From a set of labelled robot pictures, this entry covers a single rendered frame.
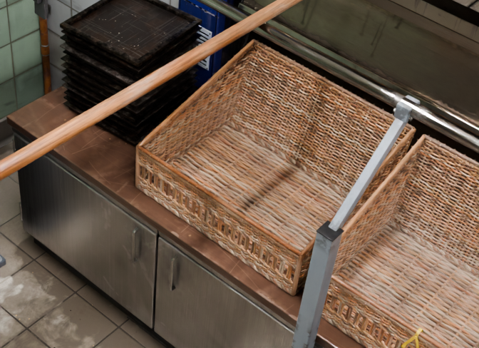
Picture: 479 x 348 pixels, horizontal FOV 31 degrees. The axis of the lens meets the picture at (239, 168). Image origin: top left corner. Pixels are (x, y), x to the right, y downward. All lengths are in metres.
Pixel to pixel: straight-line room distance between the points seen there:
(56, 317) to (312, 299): 1.12
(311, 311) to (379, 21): 0.77
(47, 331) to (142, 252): 0.50
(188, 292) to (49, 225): 0.60
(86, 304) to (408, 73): 1.28
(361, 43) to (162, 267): 0.81
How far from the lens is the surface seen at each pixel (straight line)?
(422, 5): 2.16
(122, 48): 2.38
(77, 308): 2.85
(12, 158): 1.56
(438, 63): 2.22
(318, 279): 1.89
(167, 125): 2.34
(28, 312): 2.86
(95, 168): 2.44
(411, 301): 2.22
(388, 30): 2.26
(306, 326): 2.02
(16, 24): 3.22
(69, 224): 2.68
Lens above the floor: 2.24
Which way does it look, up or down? 42 degrees down
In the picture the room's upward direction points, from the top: 7 degrees clockwise
